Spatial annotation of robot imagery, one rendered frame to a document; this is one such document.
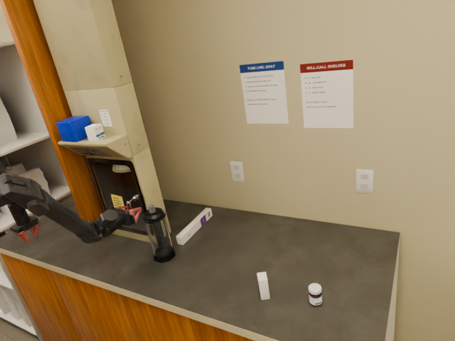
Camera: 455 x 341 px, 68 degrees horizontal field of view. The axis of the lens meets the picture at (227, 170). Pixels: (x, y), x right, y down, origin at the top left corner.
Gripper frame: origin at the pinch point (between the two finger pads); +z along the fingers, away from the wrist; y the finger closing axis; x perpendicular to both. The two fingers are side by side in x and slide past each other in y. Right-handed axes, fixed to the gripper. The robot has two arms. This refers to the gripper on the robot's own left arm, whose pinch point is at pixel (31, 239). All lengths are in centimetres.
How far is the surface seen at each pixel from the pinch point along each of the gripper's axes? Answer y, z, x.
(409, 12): 76, -69, -149
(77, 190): 25.0, -13.1, -8.6
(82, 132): 26, -43, -27
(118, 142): 27, -39, -46
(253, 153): 75, -14, -83
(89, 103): 33, -54, -29
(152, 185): 39, -12, -46
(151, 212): 24, -7, -56
